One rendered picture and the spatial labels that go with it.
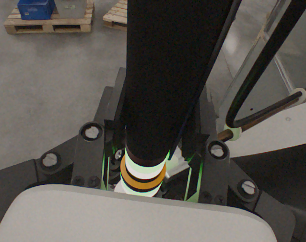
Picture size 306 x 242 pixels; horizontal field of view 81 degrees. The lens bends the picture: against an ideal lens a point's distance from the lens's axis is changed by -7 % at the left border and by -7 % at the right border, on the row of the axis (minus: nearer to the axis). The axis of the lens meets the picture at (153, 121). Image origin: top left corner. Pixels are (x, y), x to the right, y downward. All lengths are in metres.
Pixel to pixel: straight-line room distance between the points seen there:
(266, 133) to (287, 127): 0.05
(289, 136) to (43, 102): 2.10
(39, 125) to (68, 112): 0.29
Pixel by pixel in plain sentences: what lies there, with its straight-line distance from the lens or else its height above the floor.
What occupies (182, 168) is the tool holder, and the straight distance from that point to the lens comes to 0.22.
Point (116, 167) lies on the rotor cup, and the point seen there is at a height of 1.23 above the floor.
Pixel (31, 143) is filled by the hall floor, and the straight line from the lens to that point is 1.99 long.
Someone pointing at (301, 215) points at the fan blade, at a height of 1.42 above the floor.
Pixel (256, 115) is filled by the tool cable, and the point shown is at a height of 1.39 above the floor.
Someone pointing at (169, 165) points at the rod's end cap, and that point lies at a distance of 0.22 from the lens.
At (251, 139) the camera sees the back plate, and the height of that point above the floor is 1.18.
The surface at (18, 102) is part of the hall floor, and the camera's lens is 2.35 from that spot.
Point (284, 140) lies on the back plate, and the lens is 0.54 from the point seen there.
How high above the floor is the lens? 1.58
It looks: 54 degrees down
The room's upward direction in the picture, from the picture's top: 11 degrees clockwise
